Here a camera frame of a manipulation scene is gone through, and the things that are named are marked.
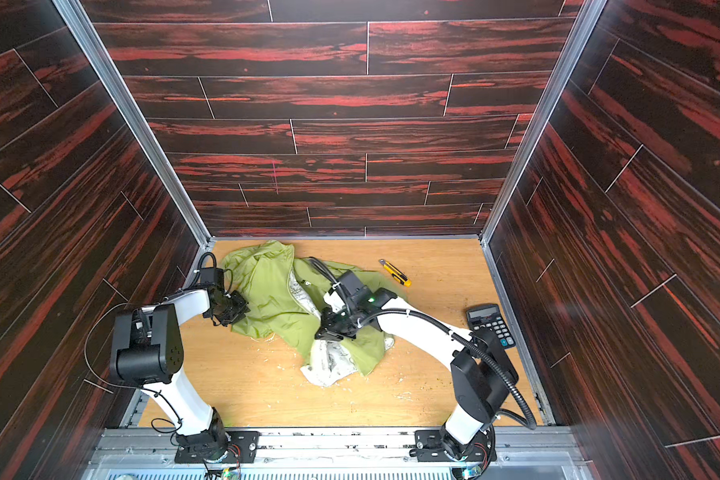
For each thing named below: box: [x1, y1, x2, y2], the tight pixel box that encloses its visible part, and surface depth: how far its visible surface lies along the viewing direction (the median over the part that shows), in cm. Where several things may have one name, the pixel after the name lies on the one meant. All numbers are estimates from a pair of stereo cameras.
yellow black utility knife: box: [378, 259, 412, 287], surface depth 109 cm
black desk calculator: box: [466, 304, 516, 349], surface depth 97 cm
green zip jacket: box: [221, 240, 395, 388], surface depth 93 cm
